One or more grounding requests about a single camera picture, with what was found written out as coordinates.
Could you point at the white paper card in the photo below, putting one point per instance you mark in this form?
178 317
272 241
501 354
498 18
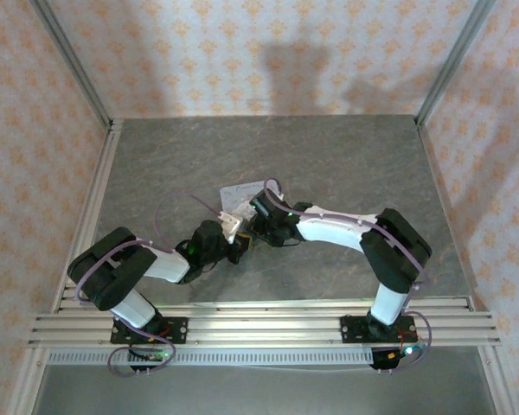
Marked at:
235 193

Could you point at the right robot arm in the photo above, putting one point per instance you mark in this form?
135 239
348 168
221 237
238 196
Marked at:
389 250

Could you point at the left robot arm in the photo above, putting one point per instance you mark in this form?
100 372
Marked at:
125 268

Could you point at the aluminium front mounting beam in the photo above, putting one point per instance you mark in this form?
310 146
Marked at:
264 324

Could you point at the left controller board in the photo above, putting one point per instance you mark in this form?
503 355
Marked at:
149 356

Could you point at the controller board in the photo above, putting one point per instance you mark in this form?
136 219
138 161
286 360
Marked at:
149 356
393 358

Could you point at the right controller board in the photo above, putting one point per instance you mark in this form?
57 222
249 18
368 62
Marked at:
393 358

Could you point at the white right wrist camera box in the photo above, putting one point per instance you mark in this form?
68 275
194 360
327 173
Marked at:
244 211

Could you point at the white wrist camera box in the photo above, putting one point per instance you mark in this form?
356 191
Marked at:
244 211
230 225

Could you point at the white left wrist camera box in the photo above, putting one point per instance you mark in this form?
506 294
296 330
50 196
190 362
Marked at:
230 225

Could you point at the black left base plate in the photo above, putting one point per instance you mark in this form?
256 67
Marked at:
175 329

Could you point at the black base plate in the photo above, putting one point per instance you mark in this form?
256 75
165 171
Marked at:
175 329
354 329

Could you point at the aluminium side rail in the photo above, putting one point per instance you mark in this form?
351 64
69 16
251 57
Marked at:
93 207

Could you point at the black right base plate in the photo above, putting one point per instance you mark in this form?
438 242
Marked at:
354 329

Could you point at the aluminium frame post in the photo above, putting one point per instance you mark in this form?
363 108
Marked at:
71 60
452 60

